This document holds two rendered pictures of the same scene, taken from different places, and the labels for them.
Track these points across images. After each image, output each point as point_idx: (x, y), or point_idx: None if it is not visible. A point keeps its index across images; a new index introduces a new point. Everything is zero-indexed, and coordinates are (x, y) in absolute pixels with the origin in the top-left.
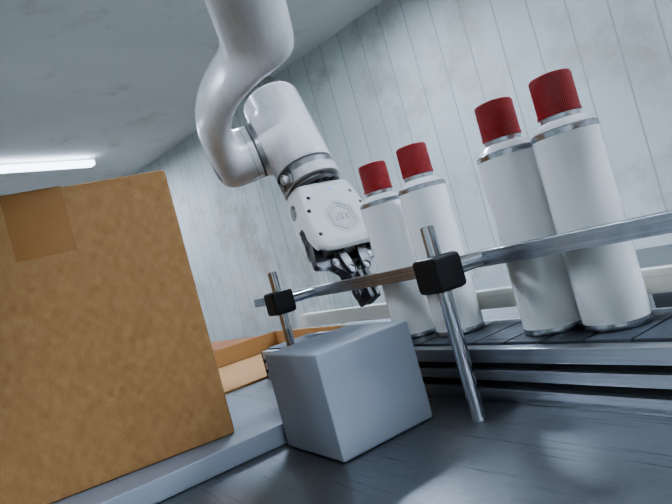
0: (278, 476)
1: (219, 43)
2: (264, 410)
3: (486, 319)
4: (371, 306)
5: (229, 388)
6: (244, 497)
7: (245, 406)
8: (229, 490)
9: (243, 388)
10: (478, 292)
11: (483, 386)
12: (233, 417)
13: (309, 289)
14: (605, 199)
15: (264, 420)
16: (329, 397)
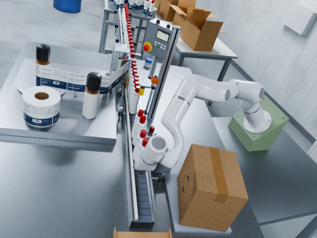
0: (174, 166)
1: (179, 123)
2: (169, 182)
3: (86, 192)
4: (134, 180)
5: (164, 234)
6: (179, 166)
7: (171, 191)
8: (180, 169)
9: (160, 230)
10: (132, 152)
11: None
12: (174, 187)
13: (152, 177)
14: None
15: (171, 177)
16: None
